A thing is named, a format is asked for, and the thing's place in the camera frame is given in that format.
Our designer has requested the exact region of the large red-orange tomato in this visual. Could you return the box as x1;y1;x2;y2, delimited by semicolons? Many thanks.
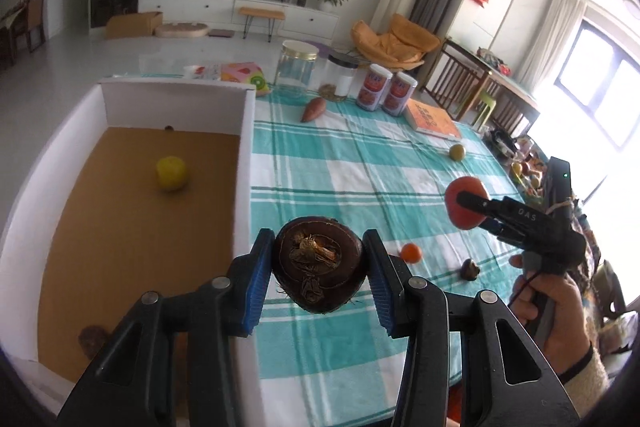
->
445;176;488;230

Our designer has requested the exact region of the small green-yellow round fruit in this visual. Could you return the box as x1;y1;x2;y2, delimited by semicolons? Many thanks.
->
448;143;466;161

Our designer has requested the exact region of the small dark mangosteen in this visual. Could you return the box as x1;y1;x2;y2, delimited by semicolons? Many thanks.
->
460;258;480;282

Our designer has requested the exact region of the large dark mangosteen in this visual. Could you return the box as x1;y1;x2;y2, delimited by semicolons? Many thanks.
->
271;216;369;314

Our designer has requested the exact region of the sweet potato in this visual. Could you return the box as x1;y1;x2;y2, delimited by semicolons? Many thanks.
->
300;98;326;122
77;325;111;361

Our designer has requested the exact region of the yellow-green persimmon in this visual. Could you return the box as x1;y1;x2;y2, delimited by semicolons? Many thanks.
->
155;156;190;192

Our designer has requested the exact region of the right hand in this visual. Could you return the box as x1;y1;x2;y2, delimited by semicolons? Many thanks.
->
508;253;594;377

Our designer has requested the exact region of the orange tangerine far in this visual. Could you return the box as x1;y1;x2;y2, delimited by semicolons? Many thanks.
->
399;243;423;265

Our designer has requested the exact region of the orange book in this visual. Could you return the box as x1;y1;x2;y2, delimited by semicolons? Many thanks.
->
404;98;462;141

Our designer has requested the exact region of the teal plaid tablecloth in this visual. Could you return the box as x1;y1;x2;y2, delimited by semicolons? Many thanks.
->
250;89;516;426

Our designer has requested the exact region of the wooden side table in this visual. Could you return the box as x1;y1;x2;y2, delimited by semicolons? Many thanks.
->
442;39;540;135

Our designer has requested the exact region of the dark wooden chair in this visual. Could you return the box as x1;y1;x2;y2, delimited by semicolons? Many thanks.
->
424;39;492;121

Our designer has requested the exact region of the right red white can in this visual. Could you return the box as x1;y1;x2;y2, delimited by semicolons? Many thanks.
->
382;72;418;117

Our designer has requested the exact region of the red white can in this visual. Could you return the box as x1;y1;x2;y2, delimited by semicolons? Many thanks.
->
356;64;393;112
382;72;418;117

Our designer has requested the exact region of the left red white can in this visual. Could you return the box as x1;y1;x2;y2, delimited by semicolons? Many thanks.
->
356;64;393;112

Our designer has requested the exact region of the white fuzzy right sleeve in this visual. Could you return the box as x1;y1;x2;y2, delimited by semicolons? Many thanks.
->
559;345;610;417

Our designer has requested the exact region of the orange lounge chair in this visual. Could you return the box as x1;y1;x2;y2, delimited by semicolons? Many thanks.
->
350;13;442;72

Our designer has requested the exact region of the white foam box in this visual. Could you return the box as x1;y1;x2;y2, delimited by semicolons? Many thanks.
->
1;78;256;414

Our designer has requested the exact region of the clear black-lid jar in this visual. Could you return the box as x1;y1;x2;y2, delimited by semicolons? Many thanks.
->
318;51;359;102

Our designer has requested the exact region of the clear gold-lid jar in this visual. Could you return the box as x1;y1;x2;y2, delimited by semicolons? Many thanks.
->
273;39;319;96

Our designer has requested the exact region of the fruit print tissue pack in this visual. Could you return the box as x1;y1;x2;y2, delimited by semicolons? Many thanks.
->
220;62;270;96

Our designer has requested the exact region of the white tv cabinet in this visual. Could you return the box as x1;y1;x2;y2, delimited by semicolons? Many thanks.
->
138;0;340;44

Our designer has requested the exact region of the small wooden bench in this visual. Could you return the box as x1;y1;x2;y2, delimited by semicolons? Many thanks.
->
238;6;285;41

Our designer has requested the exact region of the round floor cushion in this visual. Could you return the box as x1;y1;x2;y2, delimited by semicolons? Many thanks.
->
154;23;209;38

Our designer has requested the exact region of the cardboard box on floor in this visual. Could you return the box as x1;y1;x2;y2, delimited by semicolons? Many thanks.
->
105;11;164;39

